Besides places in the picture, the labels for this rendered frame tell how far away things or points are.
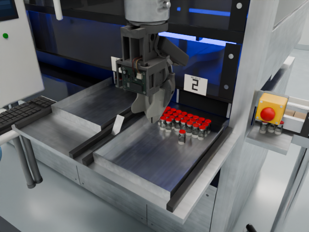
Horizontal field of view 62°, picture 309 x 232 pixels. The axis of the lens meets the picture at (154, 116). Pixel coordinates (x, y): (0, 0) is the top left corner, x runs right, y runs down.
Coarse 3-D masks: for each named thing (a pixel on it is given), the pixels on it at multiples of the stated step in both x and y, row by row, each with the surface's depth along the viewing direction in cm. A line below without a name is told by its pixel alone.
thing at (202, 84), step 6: (186, 78) 89; (192, 78) 88; (198, 78) 87; (186, 84) 90; (198, 84) 88; (204, 84) 86; (186, 90) 92; (192, 90) 90; (198, 90) 89; (204, 90) 87
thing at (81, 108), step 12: (96, 84) 115; (108, 84) 121; (72, 96) 105; (84, 96) 111; (96, 96) 112; (108, 96) 112; (120, 96) 112; (132, 96) 112; (60, 108) 96; (72, 108) 103; (84, 108) 103; (96, 108) 103; (108, 108) 103; (120, 108) 103; (72, 120) 94; (84, 120) 90; (96, 120) 95; (108, 120) 89
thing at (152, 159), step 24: (144, 120) 92; (120, 144) 82; (144, 144) 82; (168, 144) 82; (192, 144) 82; (120, 168) 69; (144, 168) 73; (168, 168) 73; (192, 168) 70; (168, 192) 62
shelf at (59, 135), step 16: (192, 112) 100; (16, 128) 91; (32, 128) 91; (48, 128) 91; (64, 128) 91; (80, 128) 91; (224, 128) 91; (48, 144) 83; (64, 144) 83; (224, 144) 83; (80, 160) 76; (224, 160) 78; (96, 176) 73; (112, 176) 70; (208, 176) 70; (128, 192) 67; (144, 192) 66; (192, 192) 66; (160, 208) 62; (176, 208) 61; (192, 208) 63
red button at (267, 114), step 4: (264, 108) 76; (268, 108) 75; (264, 112) 75; (268, 112) 75; (272, 112) 74; (264, 116) 76; (268, 116) 75; (272, 116) 75; (264, 120) 77; (268, 120) 76
